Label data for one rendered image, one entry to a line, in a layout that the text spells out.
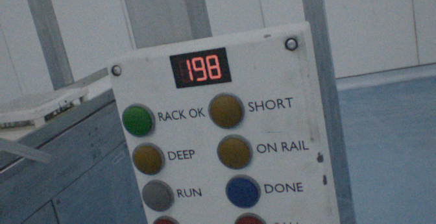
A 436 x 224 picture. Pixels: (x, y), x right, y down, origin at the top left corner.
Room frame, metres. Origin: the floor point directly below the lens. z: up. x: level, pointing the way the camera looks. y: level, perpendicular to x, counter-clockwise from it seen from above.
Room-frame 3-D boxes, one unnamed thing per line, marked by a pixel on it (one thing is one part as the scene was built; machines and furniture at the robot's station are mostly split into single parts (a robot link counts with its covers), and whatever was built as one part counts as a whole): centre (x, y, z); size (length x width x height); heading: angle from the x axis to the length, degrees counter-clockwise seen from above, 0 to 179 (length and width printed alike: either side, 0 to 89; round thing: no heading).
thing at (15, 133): (1.42, 0.54, 0.83); 0.24 x 0.24 x 0.02; 69
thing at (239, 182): (0.38, 0.00, 0.96); 0.03 x 0.01 x 0.03; 70
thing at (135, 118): (0.41, 0.07, 1.03); 0.03 x 0.01 x 0.03; 70
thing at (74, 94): (1.42, 0.54, 0.88); 0.25 x 0.24 x 0.02; 69
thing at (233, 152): (0.38, 0.00, 0.99); 0.03 x 0.01 x 0.03; 70
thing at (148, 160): (0.41, 0.07, 0.99); 0.03 x 0.01 x 0.03; 70
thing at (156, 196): (0.41, 0.07, 0.96); 0.03 x 0.01 x 0.03; 70
